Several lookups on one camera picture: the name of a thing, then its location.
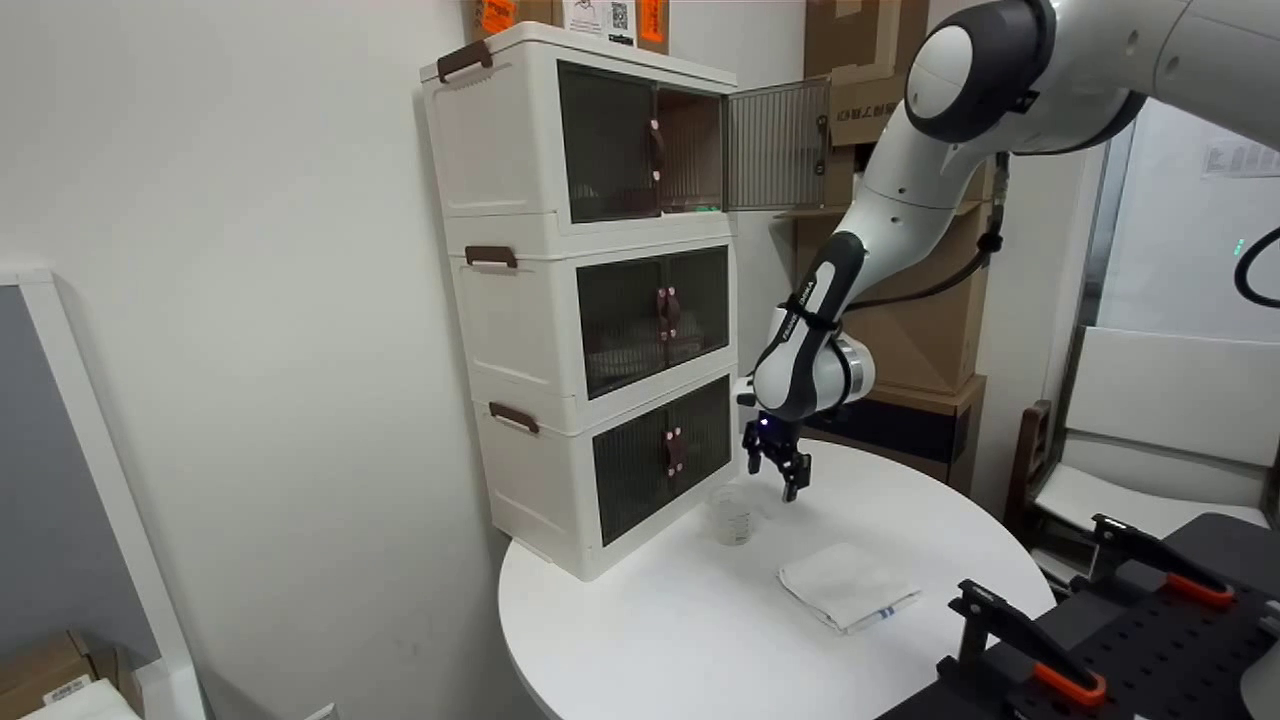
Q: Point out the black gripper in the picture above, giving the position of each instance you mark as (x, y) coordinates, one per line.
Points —
(779, 443)

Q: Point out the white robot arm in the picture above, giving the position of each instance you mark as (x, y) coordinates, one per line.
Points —
(933, 145)

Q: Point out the dark ribbed cabinet door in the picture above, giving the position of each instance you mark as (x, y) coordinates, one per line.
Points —
(661, 462)
(605, 143)
(652, 322)

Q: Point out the white three-tier cabinet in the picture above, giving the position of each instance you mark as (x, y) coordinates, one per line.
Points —
(515, 346)

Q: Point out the open translucent ribbed cabinet door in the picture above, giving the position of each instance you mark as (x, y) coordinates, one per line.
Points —
(783, 145)

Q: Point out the white folded cloth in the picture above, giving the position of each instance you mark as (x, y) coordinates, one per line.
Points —
(844, 581)

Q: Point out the brown wooden piece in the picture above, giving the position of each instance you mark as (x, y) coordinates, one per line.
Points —
(1031, 462)

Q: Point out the black orange clamp equipment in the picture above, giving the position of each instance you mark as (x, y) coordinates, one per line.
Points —
(1172, 653)

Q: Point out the orange and white box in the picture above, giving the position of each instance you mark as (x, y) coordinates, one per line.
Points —
(575, 19)

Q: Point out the white framed board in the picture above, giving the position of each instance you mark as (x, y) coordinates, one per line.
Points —
(80, 443)

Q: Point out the small cardboard box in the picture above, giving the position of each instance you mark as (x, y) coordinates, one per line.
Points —
(54, 672)

